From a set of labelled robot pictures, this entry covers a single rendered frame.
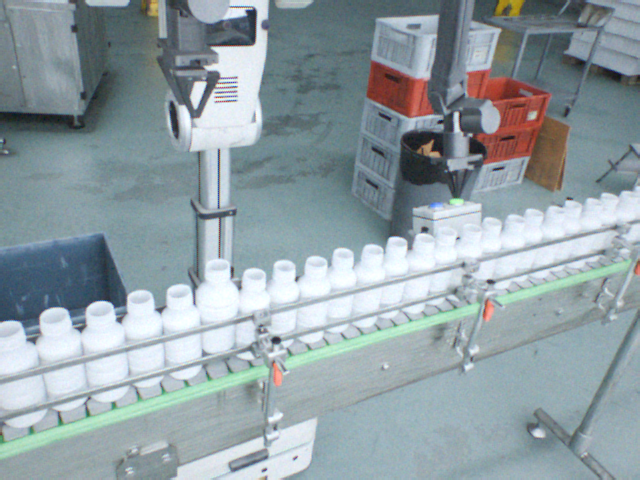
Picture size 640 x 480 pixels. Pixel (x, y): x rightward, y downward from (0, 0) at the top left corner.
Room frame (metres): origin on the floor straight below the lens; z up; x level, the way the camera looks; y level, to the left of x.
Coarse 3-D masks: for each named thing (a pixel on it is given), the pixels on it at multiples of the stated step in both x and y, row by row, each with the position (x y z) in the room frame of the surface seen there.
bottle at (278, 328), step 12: (276, 264) 0.80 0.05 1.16; (288, 264) 0.81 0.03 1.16; (276, 276) 0.78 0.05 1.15; (288, 276) 0.78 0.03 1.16; (276, 288) 0.78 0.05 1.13; (288, 288) 0.78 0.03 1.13; (276, 300) 0.77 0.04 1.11; (288, 300) 0.77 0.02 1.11; (288, 312) 0.77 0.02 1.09; (276, 324) 0.76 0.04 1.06; (288, 324) 0.77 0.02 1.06; (276, 336) 0.76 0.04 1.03
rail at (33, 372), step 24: (456, 240) 1.03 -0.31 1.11; (552, 240) 1.08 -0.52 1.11; (456, 264) 0.94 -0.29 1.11; (552, 264) 1.09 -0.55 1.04; (240, 288) 0.79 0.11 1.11; (264, 288) 0.81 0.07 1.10; (360, 288) 0.83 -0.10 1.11; (384, 312) 0.86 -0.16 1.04; (168, 336) 0.65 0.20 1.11; (288, 336) 0.76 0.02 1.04; (72, 360) 0.58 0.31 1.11; (192, 360) 0.67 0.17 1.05; (216, 360) 0.69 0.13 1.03; (0, 384) 0.54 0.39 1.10; (120, 384) 0.61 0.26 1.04; (24, 408) 0.55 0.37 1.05; (48, 408) 0.56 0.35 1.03
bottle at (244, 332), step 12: (252, 276) 0.78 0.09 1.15; (264, 276) 0.76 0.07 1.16; (252, 288) 0.74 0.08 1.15; (240, 300) 0.74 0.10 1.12; (252, 300) 0.74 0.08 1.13; (264, 300) 0.75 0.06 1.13; (240, 312) 0.74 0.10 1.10; (240, 324) 0.73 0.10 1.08; (252, 324) 0.73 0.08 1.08; (240, 336) 0.73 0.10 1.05; (252, 336) 0.73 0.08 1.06
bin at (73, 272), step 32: (0, 256) 1.06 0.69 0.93; (32, 256) 1.09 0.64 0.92; (64, 256) 1.12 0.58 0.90; (96, 256) 1.16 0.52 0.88; (0, 288) 1.05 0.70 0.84; (32, 288) 1.08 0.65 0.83; (64, 288) 1.12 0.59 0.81; (96, 288) 1.15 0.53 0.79; (128, 288) 0.96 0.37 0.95; (0, 320) 1.04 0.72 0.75; (32, 320) 1.07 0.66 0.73
